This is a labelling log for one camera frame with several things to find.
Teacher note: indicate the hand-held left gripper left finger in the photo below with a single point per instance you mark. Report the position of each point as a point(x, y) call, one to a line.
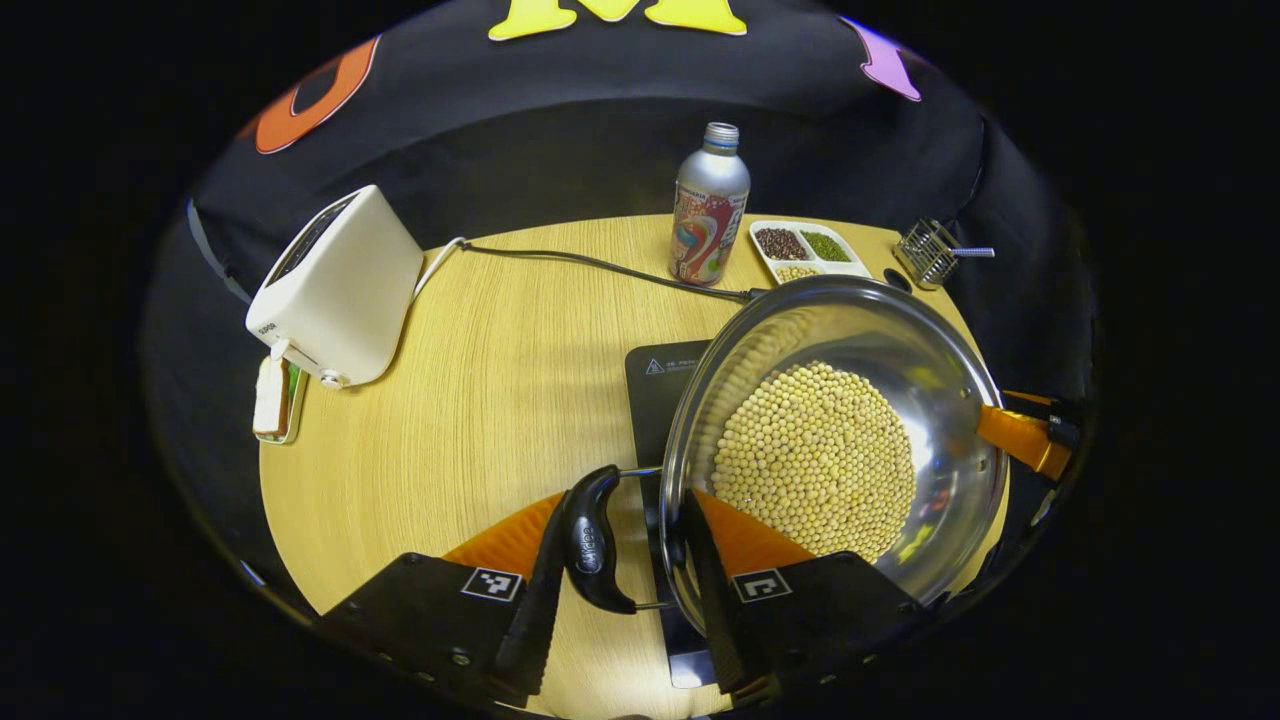
point(540, 600)

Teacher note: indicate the silver drink bottle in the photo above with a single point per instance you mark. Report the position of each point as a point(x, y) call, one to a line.
point(708, 210)

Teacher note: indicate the white divided bean dish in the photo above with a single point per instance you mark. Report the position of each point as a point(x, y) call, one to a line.
point(805, 245)

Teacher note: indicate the pile of soybeans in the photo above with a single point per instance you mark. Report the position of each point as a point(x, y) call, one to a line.
point(815, 460)

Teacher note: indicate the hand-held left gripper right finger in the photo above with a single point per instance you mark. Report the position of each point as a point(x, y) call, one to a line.
point(710, 590)

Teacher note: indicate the sandwich with lettuce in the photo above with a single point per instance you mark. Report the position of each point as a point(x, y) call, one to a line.
point(268, 395)

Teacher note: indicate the small pale green tray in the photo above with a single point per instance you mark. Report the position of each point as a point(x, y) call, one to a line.
point(298, 410)

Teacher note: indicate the black table grommet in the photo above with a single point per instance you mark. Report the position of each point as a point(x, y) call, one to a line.
point(895, 278)

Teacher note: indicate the black induction cooktop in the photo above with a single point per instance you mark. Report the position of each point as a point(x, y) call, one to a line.
point(660, 400)

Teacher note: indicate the stainless steel pot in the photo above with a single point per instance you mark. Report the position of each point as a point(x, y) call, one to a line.
point(850, 320)

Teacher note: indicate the white toaster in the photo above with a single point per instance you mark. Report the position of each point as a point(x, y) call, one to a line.
point(345, 290)

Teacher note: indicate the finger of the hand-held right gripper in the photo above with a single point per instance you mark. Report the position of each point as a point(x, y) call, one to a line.
point(1015, 438)
point(1045, 404)

